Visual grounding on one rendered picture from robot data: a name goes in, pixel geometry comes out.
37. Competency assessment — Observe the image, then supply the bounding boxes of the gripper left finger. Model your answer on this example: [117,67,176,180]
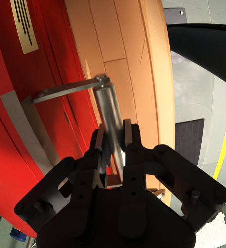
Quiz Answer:
[14,123,107,222]

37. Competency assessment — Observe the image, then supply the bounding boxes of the silver toolbox latch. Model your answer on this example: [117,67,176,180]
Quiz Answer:
[33,73,129,188]

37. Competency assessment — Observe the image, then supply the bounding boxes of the red cantilever toolbox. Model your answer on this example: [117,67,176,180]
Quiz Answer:
[0,0,113,239]

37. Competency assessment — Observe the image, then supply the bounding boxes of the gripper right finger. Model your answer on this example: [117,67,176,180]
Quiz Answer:
[122,118,226,230]

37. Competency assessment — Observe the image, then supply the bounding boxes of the dark grey floor mat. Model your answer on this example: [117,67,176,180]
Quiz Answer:
[174,118,205,167]

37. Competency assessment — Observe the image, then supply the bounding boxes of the white perforated mat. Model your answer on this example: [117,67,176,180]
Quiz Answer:
[194,212,226,248]

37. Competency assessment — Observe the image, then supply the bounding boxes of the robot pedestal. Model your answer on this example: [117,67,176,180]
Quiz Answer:
[163,7,226,89]

